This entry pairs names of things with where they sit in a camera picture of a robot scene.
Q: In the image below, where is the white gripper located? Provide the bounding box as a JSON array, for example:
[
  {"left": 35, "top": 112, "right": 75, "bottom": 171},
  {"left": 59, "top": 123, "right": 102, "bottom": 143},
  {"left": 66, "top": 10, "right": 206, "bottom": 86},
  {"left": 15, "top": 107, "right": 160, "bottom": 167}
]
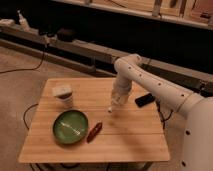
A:
[{"left": 111, "top": 75, "right": 132, "bottom": 104}]

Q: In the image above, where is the white plastic bottle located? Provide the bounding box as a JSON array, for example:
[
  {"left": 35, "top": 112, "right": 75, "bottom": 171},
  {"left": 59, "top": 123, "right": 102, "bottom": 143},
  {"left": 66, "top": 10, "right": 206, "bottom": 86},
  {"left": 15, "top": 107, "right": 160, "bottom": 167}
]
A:
[{"left": 108, "top": 97, "right": 120, "bottom": 113}]

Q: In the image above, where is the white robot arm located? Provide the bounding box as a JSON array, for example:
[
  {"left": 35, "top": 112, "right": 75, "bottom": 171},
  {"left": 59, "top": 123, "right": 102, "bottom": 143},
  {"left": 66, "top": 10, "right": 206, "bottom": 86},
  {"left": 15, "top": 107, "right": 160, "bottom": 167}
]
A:
[{"left": 111, "top": 54, "right": 213, "bottom": 171}]

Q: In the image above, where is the white spray bottle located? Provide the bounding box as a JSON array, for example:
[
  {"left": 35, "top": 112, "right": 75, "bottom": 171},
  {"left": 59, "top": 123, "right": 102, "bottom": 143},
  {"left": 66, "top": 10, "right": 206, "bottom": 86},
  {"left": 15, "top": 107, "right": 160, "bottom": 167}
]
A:
[{"left": 17, "top": 10, "right": 30, "bottom": 31}]

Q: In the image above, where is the black smartphone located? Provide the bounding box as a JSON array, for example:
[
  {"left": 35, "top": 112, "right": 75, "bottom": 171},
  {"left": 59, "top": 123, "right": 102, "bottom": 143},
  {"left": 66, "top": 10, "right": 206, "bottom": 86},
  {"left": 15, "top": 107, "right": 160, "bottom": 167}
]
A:
[{"left": 135, "top": 93, "right": 155, "bottom": 107}]

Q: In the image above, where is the red chili pepper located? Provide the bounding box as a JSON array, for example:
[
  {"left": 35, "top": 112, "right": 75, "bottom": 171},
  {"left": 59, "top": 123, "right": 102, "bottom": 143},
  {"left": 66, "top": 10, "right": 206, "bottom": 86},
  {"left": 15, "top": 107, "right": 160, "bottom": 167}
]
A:
[{"left": 87, "top": 122, "right": 102, "bottom": 143}]

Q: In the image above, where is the white paper cup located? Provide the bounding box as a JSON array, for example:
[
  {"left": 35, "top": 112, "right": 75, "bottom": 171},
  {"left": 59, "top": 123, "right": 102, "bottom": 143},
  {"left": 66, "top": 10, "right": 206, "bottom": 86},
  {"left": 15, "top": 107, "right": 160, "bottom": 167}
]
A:
[{"left": 52, "top": 85, "right": 73, "bottom": 107}]

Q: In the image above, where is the wooden table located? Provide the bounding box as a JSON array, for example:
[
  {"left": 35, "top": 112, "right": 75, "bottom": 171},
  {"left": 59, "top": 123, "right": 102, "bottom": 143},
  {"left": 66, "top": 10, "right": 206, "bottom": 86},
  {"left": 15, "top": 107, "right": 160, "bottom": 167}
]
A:
[{"left": 18, "top": 78, "right": 170, "bottom": 163}]

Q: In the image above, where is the green round plate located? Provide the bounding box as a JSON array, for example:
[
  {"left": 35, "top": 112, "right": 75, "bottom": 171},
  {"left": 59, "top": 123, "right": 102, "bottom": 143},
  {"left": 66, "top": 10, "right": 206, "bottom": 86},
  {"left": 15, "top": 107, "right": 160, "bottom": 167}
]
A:
[{"left": 52, "top": 110, "right": 89, "bottom": 144}]

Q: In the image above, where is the black round device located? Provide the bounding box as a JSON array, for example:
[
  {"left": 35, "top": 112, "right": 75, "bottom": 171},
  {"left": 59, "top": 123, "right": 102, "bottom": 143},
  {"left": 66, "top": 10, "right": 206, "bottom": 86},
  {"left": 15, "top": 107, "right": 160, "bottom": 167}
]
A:
[{"left": 57, "top": 29, "right": 75, "bottom": 42}]

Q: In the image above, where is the black floor cable left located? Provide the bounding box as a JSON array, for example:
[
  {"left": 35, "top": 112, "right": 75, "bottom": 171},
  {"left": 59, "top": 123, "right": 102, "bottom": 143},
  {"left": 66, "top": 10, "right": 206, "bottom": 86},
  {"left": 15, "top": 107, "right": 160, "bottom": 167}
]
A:
[{"left": 0, "top": 44, "right": 48, "bottom": 76}]

